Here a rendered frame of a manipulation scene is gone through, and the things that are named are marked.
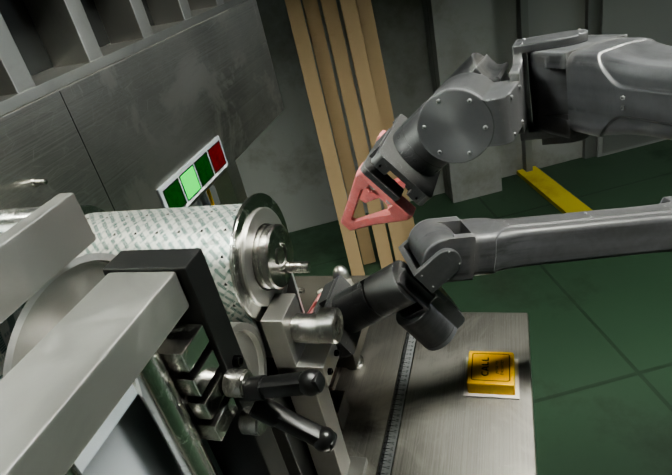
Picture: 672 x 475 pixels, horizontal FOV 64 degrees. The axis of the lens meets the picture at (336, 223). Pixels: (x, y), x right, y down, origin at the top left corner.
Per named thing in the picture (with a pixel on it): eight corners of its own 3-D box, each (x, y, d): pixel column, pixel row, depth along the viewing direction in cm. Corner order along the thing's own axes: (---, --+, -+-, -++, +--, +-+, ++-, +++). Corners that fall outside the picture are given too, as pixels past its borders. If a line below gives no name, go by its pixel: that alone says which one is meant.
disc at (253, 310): (252, 348, 59) (220, 223, 53) (248, 347, 59) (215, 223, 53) (299, 281, 72) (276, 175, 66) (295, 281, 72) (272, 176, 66)
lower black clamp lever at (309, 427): (327, 461, 29) (336, 449, 29) (245, 420, 29) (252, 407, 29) (333, 440, 31) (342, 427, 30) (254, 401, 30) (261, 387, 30)
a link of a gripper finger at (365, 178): (380, 222, 60) (439, 171, 55) (364, 259, 55) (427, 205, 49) (335, 183, 59) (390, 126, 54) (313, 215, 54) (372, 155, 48)
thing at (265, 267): (278, 210, 62) (298, 251, 67) (262, 211, 62) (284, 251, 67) (260, 262, 57) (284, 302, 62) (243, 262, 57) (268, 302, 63)
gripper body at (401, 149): (434, 164, 58) (485, 118, 54) (417, 211, 50) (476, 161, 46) (389, 124, 57) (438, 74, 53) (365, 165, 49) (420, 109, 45)
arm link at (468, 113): (591, 129, 47) (587, 26, 44) (592, 178, 38) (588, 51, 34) (455, 142, 52) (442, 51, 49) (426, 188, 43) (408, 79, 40)
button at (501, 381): (515, 396, 81) (514, 385, 80) (467, 393, 83) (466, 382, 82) (514, 362, 87) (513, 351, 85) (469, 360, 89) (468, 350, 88)
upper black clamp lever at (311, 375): (323, 401, 27) (312, 381, 26) (242, 408, 29) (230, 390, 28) (331, 380, 28) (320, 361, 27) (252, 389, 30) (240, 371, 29)
